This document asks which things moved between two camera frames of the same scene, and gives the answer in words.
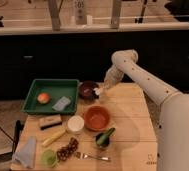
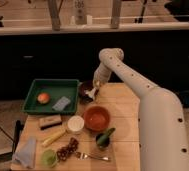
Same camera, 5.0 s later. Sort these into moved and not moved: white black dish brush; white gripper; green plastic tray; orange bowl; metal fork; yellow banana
Moved: white gripper; white black dish brush
Not moved: yellow banana; orange bowl; metal fork; green plastic tray
